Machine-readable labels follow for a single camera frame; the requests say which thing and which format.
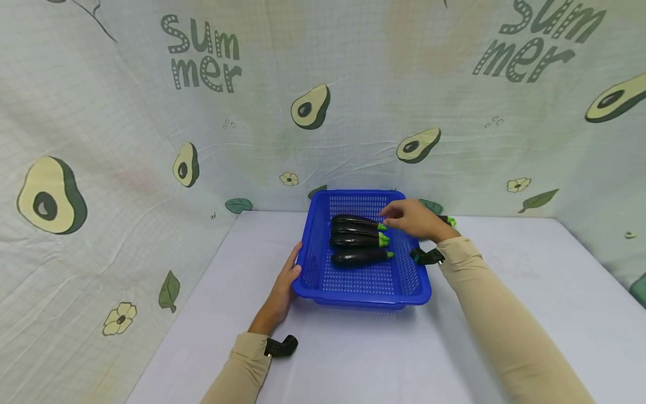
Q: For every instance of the person's left hand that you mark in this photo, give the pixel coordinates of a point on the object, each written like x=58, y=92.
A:
x=278, y=300

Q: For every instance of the person's right hand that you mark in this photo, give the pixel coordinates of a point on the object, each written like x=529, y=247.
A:
x=422, y=219

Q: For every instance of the person's left fingers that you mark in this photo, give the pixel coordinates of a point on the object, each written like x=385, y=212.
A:
x=292, y=256

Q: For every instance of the person's left thumb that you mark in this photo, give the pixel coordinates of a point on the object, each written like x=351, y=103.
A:
x=293, y=272

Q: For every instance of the person's right thumb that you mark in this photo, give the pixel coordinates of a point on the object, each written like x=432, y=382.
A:
x=393, y=223

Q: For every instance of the person's right fingers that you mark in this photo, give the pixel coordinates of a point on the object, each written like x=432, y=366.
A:
x=392, y=206

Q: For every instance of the blue plastic basket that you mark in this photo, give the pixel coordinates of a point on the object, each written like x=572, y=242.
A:
x=356, y=297

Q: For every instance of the person's right forearm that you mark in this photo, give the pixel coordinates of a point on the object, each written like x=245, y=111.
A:
x=504, y=317

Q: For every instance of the person's left forearm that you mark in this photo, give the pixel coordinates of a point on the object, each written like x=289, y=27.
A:
x=245, y=365

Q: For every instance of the dark purple eggplant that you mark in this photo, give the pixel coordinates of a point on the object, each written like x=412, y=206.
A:
x=358, y=257
x=348, y=229
x=443, y=219
x=353, y=220
x=353, y=241

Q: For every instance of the black wrist band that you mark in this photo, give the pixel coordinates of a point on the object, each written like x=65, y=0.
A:
x=426, y=257
x=282, y=347

